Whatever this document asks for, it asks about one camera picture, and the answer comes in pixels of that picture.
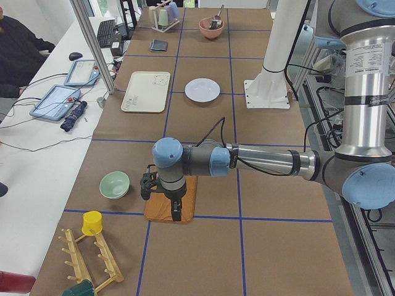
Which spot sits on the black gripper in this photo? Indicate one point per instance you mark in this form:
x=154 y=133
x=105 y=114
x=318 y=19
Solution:
x=174 y=195

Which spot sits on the white round plate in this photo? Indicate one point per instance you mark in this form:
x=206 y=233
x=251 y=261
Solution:
x=202 y=90

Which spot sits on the cream bear print tray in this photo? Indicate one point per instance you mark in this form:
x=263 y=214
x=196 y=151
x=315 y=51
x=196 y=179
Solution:
x=146 y=92

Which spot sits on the brown wooden cutting board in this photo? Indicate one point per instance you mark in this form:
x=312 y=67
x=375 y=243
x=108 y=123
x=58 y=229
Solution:
x=158 y=207

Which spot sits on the light green bowl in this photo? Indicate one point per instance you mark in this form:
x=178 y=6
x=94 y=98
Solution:
x=114 y=185

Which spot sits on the yellow cup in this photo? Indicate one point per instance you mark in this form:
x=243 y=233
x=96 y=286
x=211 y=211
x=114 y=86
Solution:
x=92 y=223

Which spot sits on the wooden mug rack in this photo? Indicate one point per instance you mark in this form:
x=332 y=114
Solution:
x=90 y=261

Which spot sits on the dark green cup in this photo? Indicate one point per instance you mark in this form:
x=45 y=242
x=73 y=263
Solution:
x=84 y=288

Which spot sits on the small metal clamp foot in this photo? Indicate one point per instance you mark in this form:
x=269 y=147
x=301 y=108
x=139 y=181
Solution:
x=101 y=102

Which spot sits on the navy folded umbrella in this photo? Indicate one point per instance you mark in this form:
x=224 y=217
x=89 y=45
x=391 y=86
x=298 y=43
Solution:
x=70 y=121

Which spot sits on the near teach pendant tablet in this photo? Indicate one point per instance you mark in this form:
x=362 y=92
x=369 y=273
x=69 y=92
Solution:
x=56 y=103

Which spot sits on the teach pendant tablet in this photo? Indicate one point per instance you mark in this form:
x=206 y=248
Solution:
x=56 y=103
x=82 y=73

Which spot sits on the grey folded cloth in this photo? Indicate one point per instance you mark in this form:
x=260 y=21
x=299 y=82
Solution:
x=158 y=46

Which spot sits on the far teach pendant tablet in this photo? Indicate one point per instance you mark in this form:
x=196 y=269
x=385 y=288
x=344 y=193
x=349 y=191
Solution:
x=82 y=73

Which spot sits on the small black box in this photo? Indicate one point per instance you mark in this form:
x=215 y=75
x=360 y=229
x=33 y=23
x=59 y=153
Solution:
x=117 y=49

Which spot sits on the white cup rack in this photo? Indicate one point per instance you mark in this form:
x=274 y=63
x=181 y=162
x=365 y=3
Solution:
x=171 y=23

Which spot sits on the black computer mouse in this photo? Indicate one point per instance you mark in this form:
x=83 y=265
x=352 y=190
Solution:
x=75 y=55

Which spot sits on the pink bowl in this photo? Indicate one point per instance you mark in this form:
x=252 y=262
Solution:
x=207 y=31

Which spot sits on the black keyboard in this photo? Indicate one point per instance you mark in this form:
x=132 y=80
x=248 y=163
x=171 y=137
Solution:
x=105 y=33

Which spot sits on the metal scoop in bowl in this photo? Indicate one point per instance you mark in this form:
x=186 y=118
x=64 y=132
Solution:
x=216 y=20

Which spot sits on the red cup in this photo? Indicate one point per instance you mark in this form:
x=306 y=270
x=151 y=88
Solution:
x=16 y=283

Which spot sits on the light green hanging cup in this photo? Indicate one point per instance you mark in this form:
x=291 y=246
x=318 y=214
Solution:
x=163 y=18

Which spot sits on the lilac hanging cup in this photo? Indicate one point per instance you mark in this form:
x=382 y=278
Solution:
x=172 y=10

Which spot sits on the person in black sweater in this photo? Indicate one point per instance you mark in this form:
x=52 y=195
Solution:
x=21 y=56

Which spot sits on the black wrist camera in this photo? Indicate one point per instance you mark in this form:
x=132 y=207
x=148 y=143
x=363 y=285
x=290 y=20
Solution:
x=148 y=183

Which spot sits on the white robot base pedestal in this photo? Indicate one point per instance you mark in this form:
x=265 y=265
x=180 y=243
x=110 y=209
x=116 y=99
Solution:
x=269 y=89

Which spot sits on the aluminium side frame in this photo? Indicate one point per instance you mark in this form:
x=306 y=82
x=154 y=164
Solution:
x=352 y=127

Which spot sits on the aluminium frame post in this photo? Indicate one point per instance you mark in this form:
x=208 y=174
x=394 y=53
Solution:
x=91 y=39

